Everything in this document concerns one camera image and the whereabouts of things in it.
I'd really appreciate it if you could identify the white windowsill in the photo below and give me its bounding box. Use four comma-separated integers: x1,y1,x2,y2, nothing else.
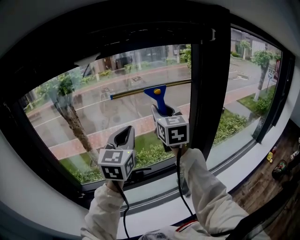
117,119,293,237

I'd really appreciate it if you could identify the person's white printed jacket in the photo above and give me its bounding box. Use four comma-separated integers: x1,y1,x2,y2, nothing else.
138,220,270,240

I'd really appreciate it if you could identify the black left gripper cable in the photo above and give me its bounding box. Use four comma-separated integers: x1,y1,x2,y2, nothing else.
114,180,131,240

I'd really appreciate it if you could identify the black window frame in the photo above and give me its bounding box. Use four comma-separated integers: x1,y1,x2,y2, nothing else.
0,4,296,211

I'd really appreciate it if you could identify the narrow fixed glass pane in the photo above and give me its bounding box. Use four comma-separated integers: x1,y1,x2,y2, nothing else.
121,174,188,206

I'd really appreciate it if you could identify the person's left forearm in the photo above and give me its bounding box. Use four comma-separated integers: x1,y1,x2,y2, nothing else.
81,180,129,240

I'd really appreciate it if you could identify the sash window glass pane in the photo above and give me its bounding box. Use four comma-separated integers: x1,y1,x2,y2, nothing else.
18,44,193,185

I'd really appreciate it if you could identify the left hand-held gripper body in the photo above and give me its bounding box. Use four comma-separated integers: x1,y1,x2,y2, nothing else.
97,143,136,182

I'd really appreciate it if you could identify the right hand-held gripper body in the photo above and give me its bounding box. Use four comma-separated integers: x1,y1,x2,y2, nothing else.
155,114,190,147

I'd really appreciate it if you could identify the wide fixed glass pane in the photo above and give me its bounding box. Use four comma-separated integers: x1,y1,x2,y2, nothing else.
206,27,283,169

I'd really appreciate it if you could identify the blue squeegee with brass blade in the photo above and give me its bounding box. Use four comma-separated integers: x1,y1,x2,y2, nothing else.
109,79,192,117

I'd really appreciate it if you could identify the black screen panel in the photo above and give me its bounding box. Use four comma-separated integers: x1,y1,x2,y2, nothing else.
225,187,300,240

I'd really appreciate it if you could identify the black window handle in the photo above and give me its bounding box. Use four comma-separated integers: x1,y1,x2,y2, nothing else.
131,166,152,181

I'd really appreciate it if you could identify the black roller screen box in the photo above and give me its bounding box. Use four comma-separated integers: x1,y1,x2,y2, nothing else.
77,24,217,51

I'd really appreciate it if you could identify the person's right forearm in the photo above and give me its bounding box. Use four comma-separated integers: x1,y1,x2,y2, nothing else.
172,145,249,233

